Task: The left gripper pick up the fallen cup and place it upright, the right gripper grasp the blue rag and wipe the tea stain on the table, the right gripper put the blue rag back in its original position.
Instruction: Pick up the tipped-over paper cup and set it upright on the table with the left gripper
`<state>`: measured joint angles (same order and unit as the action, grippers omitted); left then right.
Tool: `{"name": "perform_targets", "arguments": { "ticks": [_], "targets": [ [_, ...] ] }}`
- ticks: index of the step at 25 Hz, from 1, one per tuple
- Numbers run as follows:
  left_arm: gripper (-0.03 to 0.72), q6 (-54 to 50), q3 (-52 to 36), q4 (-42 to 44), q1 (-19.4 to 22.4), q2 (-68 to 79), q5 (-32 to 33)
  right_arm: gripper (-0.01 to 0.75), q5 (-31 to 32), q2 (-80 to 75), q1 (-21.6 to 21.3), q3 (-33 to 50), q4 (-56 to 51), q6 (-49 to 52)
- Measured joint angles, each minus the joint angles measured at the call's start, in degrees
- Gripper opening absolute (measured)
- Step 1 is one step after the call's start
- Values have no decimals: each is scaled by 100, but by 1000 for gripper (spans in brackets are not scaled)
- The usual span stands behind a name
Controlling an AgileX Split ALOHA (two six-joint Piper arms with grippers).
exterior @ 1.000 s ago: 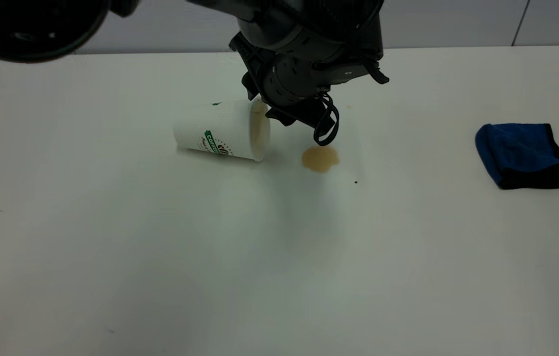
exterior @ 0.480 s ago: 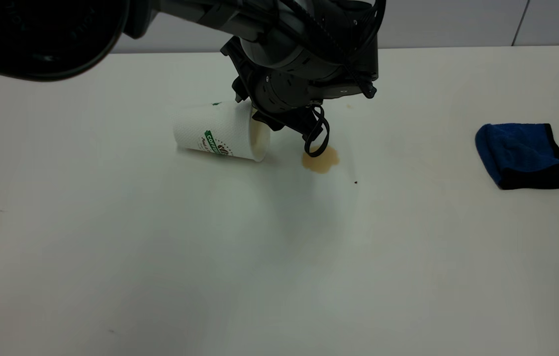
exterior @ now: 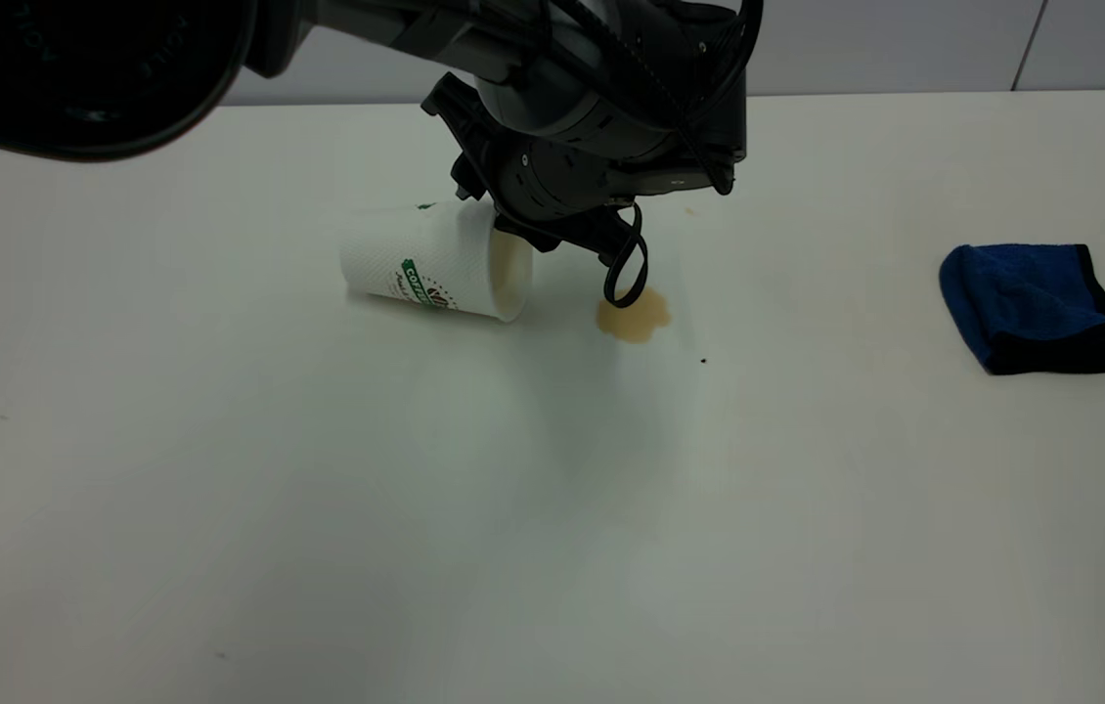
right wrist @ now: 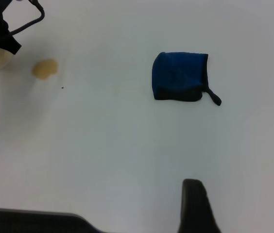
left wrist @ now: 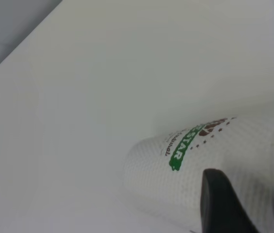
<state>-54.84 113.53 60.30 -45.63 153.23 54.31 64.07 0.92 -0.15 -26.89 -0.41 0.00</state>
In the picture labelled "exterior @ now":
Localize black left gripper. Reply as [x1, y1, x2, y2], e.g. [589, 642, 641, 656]
[420, 73, 649, 270]

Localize white paper coffee cup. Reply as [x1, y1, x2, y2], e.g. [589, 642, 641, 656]
[338, 200, 534, 323]

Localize blue black-edged cleaning cloth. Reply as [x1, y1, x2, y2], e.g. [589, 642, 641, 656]
[939, 244, 1105, 379]

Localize brown coffee spill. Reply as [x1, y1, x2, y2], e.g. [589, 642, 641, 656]
[597, 286, 672, 344]

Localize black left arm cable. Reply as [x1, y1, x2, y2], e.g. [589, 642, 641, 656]
[538, 0, 765, 307]

